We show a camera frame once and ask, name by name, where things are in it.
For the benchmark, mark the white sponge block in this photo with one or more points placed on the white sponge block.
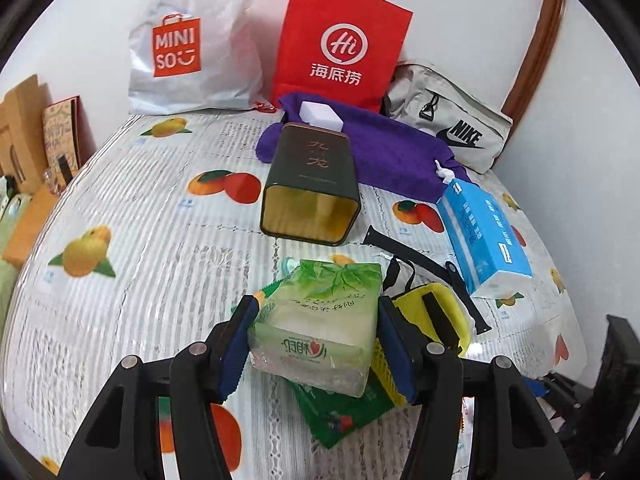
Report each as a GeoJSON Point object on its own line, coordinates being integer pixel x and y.
{"type": "Point", "coordinates": [322, 114]}

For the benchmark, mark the small red white packet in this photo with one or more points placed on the small red white packet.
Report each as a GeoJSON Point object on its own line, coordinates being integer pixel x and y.
{"type": "Point", "coordinates": [264, 106]}

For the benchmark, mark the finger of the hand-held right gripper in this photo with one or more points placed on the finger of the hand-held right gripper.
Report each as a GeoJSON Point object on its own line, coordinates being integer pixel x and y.
{"type": "Point", "coordinates": [565, 390]}

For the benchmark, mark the printed brown box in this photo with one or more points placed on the printed brown box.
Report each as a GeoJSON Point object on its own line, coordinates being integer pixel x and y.
{"type": "Point", "coordinates": [62, 135]}

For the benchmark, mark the brown wooden door frame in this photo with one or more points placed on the brown wooden door frame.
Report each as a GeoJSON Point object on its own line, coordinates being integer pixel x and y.
{"type": "Point", "coordinates": [540, 45]}

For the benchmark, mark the fruit print tablecloth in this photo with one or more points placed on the fruit print tablecloth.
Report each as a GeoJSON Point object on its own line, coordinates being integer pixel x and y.
{"type": "Point", "coordinates": [150, 210]}

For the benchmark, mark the green snack packet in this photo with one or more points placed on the green snack packet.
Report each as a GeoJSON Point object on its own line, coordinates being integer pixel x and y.
{"type": "Point", "coordinates": [335, 420]}

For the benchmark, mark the white plastic shopping bag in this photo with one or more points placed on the white plastic shopping bag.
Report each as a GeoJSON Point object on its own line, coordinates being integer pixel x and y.
{"type": "Point", "coordinates": [200, 85]}

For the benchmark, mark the purple towel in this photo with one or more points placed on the purple towel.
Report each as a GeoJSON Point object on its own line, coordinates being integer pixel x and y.
{"type": "Point", "coordinates": [390, 150]}

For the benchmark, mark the brown paper bag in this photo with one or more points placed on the brown paper bag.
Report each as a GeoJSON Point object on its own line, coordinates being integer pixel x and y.
{"type": "Point", "coordinates": [22, 130]}

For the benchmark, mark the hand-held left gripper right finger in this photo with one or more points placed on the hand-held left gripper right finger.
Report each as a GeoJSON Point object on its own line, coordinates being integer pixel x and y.
{"type": "Point", "coordinates": [395, 355]}

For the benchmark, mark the person's right forearm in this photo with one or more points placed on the person's right forearm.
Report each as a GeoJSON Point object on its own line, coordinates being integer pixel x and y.
{"type": "Point", "coordinates": [600, 450]}

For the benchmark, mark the green tissue pack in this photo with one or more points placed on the green tissue pack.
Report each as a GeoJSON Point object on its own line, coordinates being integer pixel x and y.
{"type": "Point", "coordinates": [320, 320]}

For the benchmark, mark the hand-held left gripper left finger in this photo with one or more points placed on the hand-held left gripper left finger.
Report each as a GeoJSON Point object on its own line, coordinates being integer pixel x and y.
{"type": "Point", "coordinates": [240, 347]}

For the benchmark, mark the blue tissue pack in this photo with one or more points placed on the blue tissue pack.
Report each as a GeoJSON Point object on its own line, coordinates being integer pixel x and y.
{"type": "Point", "coordinates": [480, 230]}

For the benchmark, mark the red paper bag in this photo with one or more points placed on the red paper bag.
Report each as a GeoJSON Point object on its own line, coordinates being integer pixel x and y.
{"type": "Point", "coordinates": [340, 20]}

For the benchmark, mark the grey belt bag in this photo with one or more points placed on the grey belt bag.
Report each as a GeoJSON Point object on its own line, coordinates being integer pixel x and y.
{"type": "Point", "coordinates": [465, 110]}

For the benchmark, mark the dark green tin box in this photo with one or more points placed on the dark green tin box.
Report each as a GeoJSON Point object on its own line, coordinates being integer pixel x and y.
{"type": "Point", "coordinates": [310, 160]}

